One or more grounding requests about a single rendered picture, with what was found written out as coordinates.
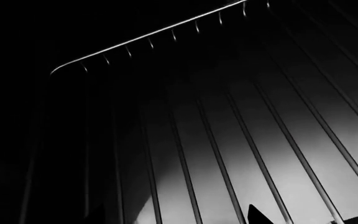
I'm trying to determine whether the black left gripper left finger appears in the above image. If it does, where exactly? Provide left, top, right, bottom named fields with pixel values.
left=92, top=203, right=106, bottom=224

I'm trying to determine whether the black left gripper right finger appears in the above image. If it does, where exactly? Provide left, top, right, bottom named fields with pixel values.
left=247, top=203, right=277, bottom=224

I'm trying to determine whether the metal wire oven rack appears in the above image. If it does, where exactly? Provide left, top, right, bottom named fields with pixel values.
left=19, top=0, right=358, bottom=224

